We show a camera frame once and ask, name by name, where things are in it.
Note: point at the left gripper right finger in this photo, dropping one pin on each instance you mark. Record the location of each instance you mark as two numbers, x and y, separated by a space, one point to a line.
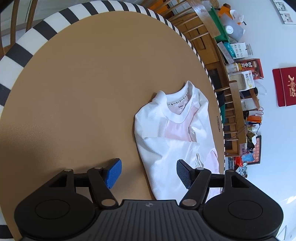
196 182

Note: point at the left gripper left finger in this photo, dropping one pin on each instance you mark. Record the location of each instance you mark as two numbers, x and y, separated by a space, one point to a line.
101 182

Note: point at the pink and white t-shirt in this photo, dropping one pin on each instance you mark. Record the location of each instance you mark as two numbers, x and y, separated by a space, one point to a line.
173 127

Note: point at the green plastic basket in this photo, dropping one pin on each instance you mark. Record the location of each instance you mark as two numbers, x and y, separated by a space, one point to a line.
223 37

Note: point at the wooden side cabinet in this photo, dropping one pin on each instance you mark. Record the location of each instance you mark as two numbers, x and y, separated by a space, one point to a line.
228 92

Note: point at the left wooden chair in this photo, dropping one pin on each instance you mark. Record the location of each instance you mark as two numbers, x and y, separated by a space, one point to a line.
14 15

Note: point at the wooden chair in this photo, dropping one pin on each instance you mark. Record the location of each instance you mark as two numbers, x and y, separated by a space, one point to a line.
190 17
14 15

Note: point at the right wooden chair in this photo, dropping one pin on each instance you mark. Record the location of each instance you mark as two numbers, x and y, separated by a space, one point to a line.
190 17

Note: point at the cat picture calendar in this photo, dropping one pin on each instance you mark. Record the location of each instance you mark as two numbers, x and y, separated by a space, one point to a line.
287 14

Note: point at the red wall hanging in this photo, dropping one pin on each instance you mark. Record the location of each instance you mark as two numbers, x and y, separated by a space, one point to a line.
284 79

